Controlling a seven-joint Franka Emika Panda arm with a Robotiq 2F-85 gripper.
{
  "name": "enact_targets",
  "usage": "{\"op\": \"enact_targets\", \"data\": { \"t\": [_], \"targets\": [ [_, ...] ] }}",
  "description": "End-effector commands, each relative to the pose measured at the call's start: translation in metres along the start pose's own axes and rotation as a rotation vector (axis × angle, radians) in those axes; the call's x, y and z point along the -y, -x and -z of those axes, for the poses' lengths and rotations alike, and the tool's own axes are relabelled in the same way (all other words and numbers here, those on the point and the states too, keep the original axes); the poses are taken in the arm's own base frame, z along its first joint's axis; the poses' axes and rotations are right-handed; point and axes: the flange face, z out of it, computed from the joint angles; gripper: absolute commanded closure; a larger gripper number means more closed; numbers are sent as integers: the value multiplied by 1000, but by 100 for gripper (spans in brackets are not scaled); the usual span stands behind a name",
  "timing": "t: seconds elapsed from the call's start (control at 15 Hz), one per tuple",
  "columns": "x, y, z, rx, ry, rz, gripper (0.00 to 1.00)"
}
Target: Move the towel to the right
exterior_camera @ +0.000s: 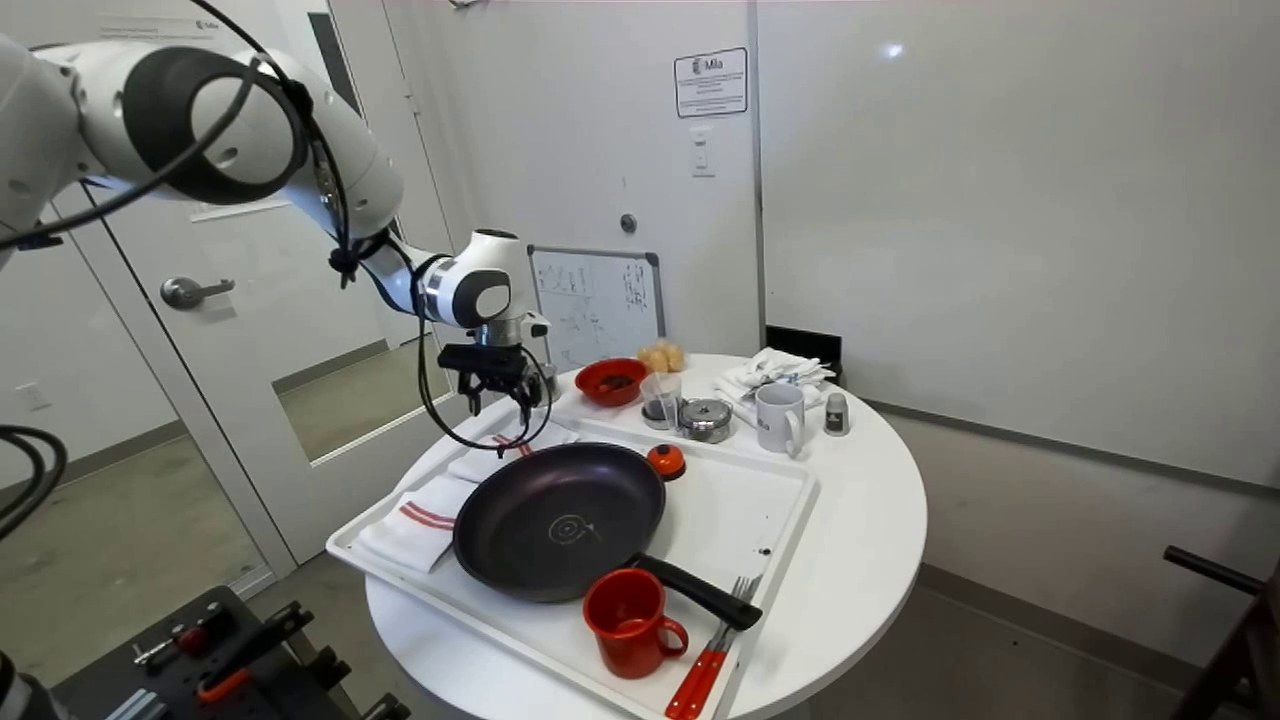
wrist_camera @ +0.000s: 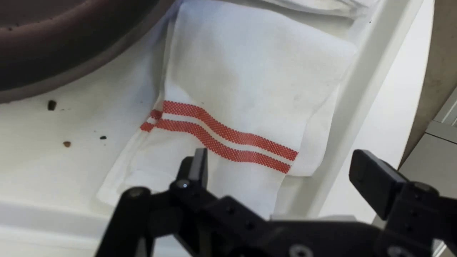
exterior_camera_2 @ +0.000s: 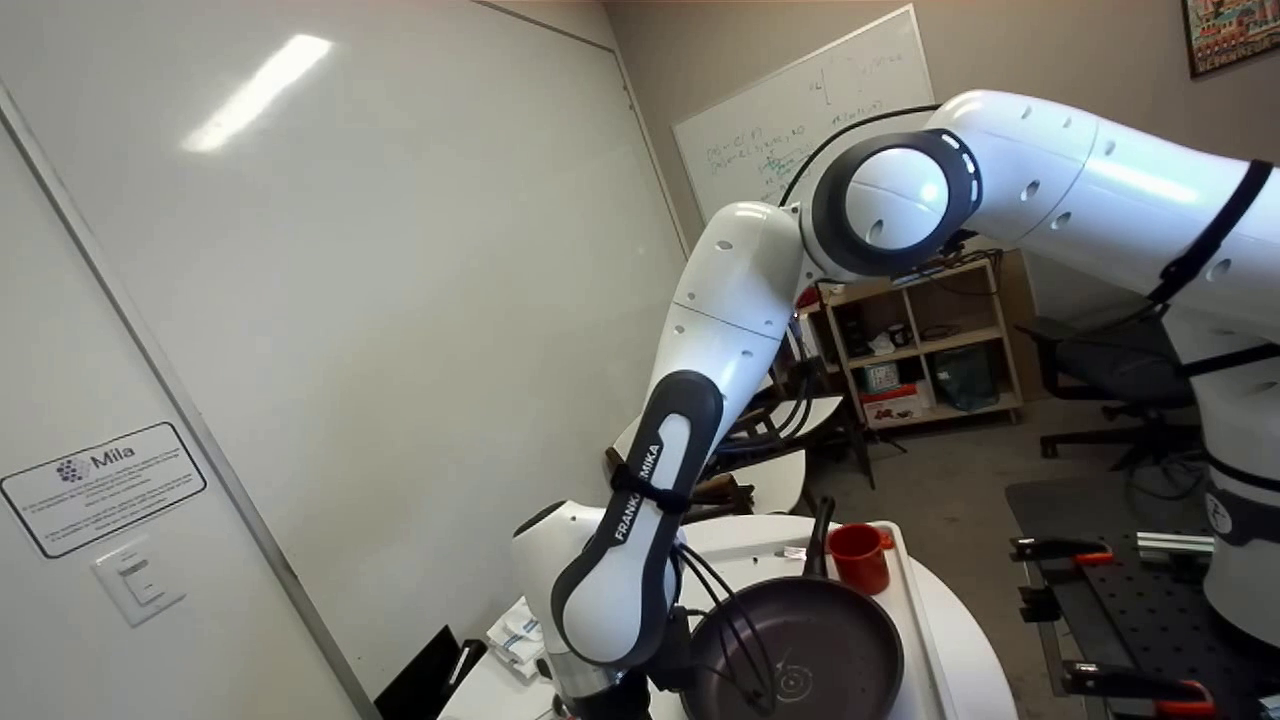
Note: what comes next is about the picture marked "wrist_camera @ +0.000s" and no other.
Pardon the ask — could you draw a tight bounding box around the black frying pan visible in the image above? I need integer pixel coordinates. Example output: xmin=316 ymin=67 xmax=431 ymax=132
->
xmin=0 ymin=0 xmax=179 ymax=104

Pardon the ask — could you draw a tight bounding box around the white plastic tray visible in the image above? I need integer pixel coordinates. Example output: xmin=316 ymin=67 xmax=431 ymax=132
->
xmin=0 ymin=0 xmax=426 ymax=257

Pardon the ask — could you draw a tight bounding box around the white red-striped towel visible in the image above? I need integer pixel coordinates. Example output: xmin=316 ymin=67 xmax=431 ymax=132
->
xmin=228 ymin=0 xmax=383 ymax=20
xmin=98 ymin=0 xmax=362 ymax=220

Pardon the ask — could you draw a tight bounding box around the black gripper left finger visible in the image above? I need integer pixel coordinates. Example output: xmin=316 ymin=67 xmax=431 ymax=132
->
xmin=95 ymin=147 xmax=259 ymax=257

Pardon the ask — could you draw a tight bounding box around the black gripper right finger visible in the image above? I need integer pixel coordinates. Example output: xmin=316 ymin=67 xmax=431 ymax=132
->
xmin=349 ymin=149 xmax=457 ymax=257

